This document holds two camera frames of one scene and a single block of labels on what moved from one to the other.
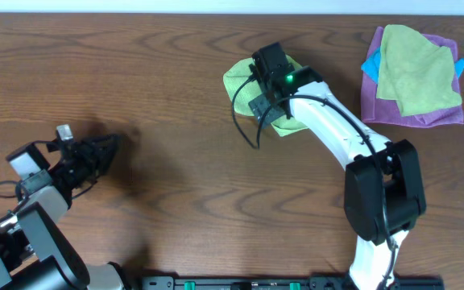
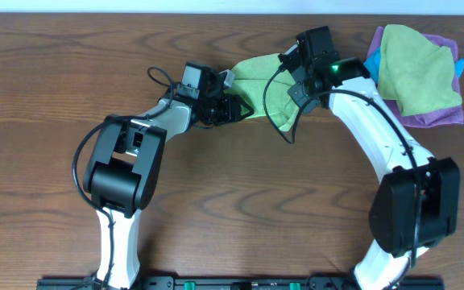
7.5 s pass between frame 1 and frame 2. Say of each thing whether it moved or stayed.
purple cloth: stayed
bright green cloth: moved
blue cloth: stayed
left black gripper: moved
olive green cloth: stayed
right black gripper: moved
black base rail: stayed
